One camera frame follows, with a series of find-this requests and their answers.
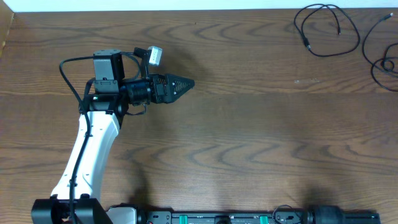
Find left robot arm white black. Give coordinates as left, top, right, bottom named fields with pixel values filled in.
left=31, top=46, right=195, bottom=223

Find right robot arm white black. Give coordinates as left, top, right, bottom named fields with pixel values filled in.
left=303, top=205, right=344, bottom=224

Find black USB cable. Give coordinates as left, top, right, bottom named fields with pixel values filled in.
left=361, top=12, right=398, bottom=93
left=293, top=3, right=361, bottom=58

